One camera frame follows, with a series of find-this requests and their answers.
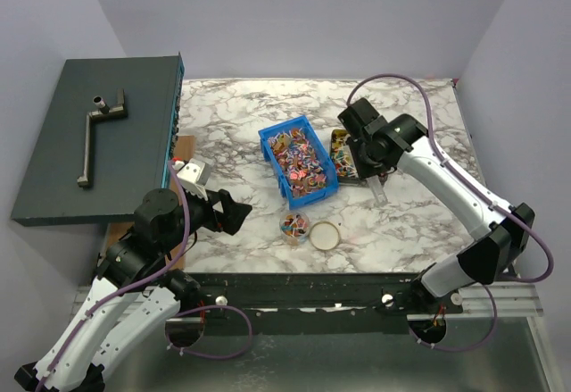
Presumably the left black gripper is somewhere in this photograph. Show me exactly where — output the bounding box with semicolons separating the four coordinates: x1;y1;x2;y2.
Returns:
161;182;253;254

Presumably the metal candy tin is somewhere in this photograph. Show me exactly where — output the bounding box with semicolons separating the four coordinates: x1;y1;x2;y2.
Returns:
329;129;367;187

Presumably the clear glass jar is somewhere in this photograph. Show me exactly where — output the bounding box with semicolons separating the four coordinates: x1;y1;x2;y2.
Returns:
278;211;310;246

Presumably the blue candy bin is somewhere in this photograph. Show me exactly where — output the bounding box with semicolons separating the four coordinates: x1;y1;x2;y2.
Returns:
259;115;339;210

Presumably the round jar lid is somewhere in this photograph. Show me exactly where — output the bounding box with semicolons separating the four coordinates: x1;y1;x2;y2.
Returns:
309;221;341;251

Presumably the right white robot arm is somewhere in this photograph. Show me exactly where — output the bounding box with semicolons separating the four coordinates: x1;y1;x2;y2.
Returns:
338;98;534;313

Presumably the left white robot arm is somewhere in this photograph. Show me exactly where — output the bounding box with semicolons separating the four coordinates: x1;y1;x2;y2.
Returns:
14;189;252;391

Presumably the wooden board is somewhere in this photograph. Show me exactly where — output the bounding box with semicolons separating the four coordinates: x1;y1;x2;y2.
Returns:
104;135;198;272

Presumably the dark grey box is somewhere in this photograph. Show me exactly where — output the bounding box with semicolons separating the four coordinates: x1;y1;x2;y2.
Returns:
11;55;185;227

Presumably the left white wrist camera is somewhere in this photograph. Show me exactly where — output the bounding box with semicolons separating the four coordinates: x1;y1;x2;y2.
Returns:
170;158;212;200

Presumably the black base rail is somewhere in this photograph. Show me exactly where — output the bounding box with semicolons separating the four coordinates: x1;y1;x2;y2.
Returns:
167;273;463;336

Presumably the metal crank handle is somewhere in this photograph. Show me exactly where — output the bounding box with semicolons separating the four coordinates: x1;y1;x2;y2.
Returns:
76;89;129;188

